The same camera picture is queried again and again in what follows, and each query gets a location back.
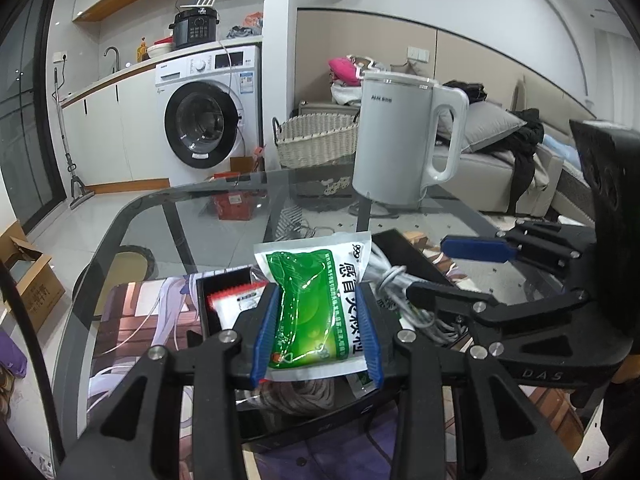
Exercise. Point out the green medicine packet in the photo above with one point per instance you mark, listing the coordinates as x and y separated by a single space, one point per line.
317 334

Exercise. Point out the purple rolled mat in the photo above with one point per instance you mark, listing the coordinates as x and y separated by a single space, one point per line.
11 357

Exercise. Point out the black clothes on sofa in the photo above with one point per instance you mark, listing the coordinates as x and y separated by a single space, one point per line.
521 145

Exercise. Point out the red box under table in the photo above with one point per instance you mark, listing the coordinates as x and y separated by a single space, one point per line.
235 205

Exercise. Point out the white kitchen cabinet counter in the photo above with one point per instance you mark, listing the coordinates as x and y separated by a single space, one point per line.
114 130

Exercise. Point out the black pressure cooker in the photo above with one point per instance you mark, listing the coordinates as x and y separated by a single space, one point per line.
194 26

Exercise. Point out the white washing machine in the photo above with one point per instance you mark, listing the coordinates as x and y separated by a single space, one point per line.
210 111

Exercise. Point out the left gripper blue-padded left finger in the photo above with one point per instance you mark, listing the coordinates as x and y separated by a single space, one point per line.
225 362

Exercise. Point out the open cardboard box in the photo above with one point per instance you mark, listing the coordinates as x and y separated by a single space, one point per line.
37 284

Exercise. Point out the mop with metal handle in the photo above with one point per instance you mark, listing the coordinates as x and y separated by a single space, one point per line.
79 193

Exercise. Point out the black framed glass door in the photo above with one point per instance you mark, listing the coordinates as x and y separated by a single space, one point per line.
28 165

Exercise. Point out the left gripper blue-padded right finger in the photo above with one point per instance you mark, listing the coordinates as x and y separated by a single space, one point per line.
408 362

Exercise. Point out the beige sofa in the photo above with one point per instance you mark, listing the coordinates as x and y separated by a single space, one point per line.
483 180

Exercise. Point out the pink clothes pile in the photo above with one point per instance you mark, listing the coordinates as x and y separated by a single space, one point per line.
344 71

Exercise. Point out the anime printed table mat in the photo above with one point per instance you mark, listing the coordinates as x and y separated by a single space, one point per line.
500 433

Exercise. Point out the grey cushion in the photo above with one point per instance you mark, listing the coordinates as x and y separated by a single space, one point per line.
487 124

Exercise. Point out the red and white packet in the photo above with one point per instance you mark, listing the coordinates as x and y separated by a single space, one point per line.
229 303

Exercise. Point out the white wicker basket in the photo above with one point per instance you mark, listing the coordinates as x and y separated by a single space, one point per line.
315 139

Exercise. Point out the black cardboard box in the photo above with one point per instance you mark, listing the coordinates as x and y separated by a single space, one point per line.
389 281

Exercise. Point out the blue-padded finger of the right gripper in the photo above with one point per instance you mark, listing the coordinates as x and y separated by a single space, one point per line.
480 249
450 299

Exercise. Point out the black kitchen faucet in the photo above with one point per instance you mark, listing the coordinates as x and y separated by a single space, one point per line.
115 66

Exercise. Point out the white electric kettle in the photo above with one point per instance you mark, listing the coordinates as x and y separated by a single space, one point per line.
397 134

